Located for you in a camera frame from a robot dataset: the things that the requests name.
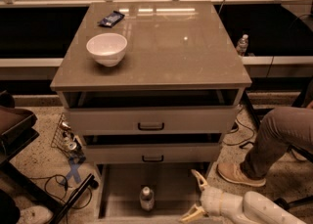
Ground black floor cable right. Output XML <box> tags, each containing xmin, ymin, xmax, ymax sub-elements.
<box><xmin>223</xmin><ymin>116</ymin><xmax>256</xmax><ymax>147</ymax></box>

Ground white bowl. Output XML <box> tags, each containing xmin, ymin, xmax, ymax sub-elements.
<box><xmin>86</xmin><ymin>33</ymin><xmax>128</xmax><ymax>67</ymax></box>

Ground white shoe bottom left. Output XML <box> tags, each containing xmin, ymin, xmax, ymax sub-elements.
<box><xmin>17</xmin><ymin>205</ymin><xmax>53</xmax><ymax>224</ymax></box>

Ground tan shoe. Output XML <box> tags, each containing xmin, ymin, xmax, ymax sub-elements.
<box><xmin>217</xmin><ymin>162</ymin><xmax>266</xmax><ymax>187</ymax></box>

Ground top drawer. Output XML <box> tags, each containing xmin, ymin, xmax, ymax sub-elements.
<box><xmin>60</xmin><ymin>89</ymin><xmax>243</xmax><ymax>136</ymax></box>

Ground blue snack packet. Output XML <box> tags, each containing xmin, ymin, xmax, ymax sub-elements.
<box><xmin>98</xmin><ymin>11</ymin><xmax>124</xmax><ymax>27</ymax></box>

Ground grey drawer cabinet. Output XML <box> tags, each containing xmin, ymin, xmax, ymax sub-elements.
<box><xmin>50</xmin><ymin>0</ymin><xmax>253</xmax><ymax>224</ymax></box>

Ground dark chair left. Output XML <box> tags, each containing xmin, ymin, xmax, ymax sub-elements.
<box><xmin>0</xmin><ymin>91</ymin><xmax>62</xmax><ymax>224</ymax></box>

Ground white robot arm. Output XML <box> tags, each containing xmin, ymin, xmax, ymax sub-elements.
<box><xmin>180</xmin><ymin>169</ymin><xmax>306</xmax><ymax>224</ymax></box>

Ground wire basket with cans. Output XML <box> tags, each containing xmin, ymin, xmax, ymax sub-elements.
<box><xmin>51</xmin><ymin>113</ymin><xmax>84</xmax><ymax>159</ymax></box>

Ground clear plastic bottle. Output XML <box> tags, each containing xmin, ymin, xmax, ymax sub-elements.
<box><xmin>139</xmin><ymin>186</ymin><xmax>155</xmax><ymax>211</ymax></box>

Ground black tripod leg left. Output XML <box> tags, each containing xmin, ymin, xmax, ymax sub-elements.
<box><xmin>49</xmin><ymin>174</ymin><xmax>99</xmax><ymax>224</ymax></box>

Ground middle drawer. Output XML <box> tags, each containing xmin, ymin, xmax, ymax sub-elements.
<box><xmin>80</xmin><ymin>133</ymin><xmax>221</xmax><ymax>164</ymax></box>

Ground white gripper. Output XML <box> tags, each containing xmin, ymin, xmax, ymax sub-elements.
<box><xmin>179</xmin><ymin>169</ymin><xmax>246</xmax><ymax>223</ymax></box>

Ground black floor cable left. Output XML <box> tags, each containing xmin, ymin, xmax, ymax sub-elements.
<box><xmin>29</xmin><ymin>173</ymin><xmax>94</xmax><ymax>210</ymax></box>

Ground open bottom drawer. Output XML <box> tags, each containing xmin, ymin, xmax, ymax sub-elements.
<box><xmin>95</xmin><ymin>163</ymin><xmax>207</xmax><ymax>224</ymax></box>

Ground blue tape cross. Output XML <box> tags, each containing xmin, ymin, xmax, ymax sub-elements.
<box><xmin>63</xmin><ymin>157</ymin><xmax>85</xmax><ymax>184</ymax></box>

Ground background water bottle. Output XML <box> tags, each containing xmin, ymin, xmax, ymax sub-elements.
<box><xmin>236</xmin><ymin>34</ymin><xmax>248</xmax><ymax>56</ymax></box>

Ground person's leg brown trousers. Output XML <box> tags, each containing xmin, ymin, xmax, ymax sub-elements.
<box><xmin>240</xmin><ymin>107</ymin><xmax>313</xmax><ymax>180</ymax></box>

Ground black floor cable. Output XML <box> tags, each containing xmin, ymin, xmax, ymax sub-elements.
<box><xmin>29</xmin><ymin>173</ymin><xmax>94</xmax><ymax>210</ymax></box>
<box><xmin>223</xmin><ymin>116</ymin><xmax>256</xmax><ymax>147</ymax></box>

